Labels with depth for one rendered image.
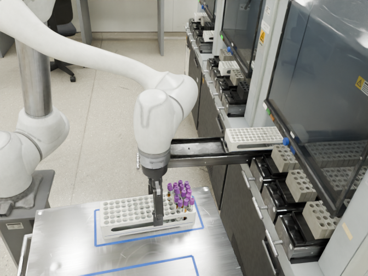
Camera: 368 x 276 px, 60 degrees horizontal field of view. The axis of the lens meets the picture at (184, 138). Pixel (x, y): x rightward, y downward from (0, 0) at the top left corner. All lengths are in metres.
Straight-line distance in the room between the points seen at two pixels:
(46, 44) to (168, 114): 0.35
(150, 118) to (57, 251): 0.52
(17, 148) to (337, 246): 1.09
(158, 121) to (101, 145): 1.96
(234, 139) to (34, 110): 0.79
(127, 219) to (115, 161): 1.55
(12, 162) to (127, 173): 1.29
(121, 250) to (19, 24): 0.67
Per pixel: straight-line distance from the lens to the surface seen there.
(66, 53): 0.89
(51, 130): 1.34
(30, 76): 1.22
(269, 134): 1.45
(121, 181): 2.38
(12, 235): 1.52
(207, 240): 1.05
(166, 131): 0.79
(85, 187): 2.39
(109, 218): 1.03
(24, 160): 1.30
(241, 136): 1.39
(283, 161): 1.29
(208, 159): 1.35
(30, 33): 0.90
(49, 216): 1.16
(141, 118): 0.78
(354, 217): 0.98
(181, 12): 4.78
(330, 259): 1.12
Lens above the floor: 1.68
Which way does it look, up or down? 37 degrees down
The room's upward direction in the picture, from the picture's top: 3 degrees clockwise
